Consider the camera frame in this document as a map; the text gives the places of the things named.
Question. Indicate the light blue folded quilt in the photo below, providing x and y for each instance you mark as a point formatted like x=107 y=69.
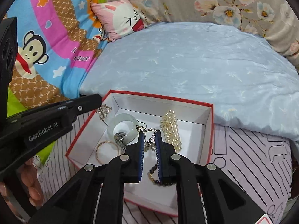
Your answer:
x=250 y=85

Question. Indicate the grey floral quilt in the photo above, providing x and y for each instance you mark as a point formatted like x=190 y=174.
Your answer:
x=274 y=20

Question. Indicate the silver metal watch band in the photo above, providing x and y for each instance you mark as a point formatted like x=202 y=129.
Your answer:
x=120 y=140

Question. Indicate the colorful monkey cartoon blanket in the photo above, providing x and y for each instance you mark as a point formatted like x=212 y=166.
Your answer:
x=58 y=42

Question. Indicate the lilac striped bed sheet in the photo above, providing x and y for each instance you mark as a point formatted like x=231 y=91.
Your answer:
x=259 y=163

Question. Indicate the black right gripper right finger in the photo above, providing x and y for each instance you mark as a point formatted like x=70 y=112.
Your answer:
x=205 y=194

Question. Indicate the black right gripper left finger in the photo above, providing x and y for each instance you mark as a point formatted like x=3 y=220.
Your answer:
x=95 y=194

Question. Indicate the silver chain earring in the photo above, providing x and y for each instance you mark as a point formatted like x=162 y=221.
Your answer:
x=149 y=135

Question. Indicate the left hand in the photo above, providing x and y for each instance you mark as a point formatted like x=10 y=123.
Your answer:
x=30 y=180

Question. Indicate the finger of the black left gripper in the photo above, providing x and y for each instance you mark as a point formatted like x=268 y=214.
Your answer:
x=73 y=107

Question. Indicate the pale green jade bangle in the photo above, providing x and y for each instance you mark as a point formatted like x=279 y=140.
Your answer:
x=123 y=123

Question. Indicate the thin gold bangle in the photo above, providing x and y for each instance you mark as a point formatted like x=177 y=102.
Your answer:
x=106 y=151

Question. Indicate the red white jewelry box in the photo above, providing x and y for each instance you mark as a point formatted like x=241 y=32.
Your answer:
x=99 y=140

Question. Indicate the pink rabbit cushion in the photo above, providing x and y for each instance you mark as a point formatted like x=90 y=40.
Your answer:
x=118 y=18

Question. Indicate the silver crystal earring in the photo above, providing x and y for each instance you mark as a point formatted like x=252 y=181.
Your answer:
x=103 y=112

